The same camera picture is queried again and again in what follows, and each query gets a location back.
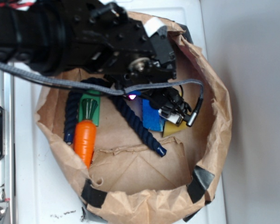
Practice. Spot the green plastic block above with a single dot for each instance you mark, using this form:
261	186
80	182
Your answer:
93	94

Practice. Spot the blue sponge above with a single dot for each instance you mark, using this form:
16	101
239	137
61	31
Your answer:
151	118

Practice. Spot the yellow sponge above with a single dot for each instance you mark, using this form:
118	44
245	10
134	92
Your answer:
170	128

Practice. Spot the aluminium frame rail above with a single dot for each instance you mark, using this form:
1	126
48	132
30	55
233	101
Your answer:
7	182

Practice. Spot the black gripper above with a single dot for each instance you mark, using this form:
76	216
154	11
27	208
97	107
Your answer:
106	40

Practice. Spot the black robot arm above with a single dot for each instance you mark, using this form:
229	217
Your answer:
54	36

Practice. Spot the brown paper bag basin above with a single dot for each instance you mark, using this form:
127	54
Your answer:
127	183

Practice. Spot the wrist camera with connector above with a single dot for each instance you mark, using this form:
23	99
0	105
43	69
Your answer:
178	116

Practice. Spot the orange toy carrot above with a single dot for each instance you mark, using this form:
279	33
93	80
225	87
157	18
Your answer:
85	132

